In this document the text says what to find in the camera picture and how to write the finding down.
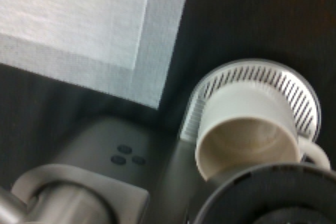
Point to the grey pod coffee machine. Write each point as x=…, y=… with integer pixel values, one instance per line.
x=140, y=168

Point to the white ceramic mug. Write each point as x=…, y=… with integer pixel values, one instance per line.
x=248, y=131

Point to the grey woven placemat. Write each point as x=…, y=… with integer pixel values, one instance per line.
x=104, y=44

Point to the steel milk frother jug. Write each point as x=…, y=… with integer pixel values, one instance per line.
x=62, y=203

